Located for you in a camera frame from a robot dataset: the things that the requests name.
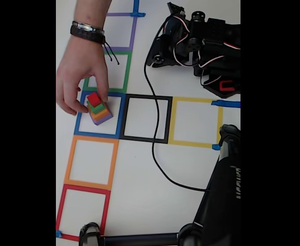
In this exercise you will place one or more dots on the purple square frame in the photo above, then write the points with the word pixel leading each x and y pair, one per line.
pixel 133 33

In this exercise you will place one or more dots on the yellow square frame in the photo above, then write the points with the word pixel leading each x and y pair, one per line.
pixel 190 144

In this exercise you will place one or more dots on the large purple cube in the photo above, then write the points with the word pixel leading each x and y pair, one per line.
pixel 103 120

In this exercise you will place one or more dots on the red table clamp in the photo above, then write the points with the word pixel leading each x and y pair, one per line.
pixel 226 85

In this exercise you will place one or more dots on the person's hand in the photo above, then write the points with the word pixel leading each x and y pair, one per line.
pixel 80 66

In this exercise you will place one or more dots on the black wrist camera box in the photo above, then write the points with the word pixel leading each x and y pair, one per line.
pixel 176 10

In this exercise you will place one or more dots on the green cube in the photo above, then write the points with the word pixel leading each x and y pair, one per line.
pixel 98 109

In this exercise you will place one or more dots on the black square frame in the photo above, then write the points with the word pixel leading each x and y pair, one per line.
pixel 134 138

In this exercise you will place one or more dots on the small red cube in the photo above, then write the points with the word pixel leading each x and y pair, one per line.
pixel 94 99

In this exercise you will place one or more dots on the orange square frame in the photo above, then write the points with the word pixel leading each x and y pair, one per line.
pixel 69 164

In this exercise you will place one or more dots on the orange cube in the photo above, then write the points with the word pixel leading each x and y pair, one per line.
pixel 101 114

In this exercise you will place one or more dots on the black camera tripod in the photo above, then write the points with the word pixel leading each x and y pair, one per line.
pixel 216 205

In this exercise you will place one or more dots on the blue tape strip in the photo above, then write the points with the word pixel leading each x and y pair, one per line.
pixel 229 104
pixel 58 233
pixel 136 7
pixel 216 147

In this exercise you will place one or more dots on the blue square frame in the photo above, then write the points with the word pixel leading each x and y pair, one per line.
pixel 96 134

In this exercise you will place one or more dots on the green square frame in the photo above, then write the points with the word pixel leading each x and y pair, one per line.
pixel 126 71

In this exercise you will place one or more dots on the red square frame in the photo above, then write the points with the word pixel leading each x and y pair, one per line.
pixel 60 210

